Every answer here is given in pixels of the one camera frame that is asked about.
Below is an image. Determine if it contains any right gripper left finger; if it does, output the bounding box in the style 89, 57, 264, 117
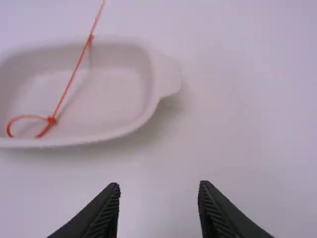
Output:
47, 182, 121, 238

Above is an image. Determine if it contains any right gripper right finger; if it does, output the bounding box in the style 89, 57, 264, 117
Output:
197, 180, 275, 238

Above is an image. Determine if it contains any orange cable tie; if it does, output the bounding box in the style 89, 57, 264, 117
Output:
6, 0, 106, 138

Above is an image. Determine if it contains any white dish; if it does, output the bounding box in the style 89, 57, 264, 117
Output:
0, 34, 183, 149

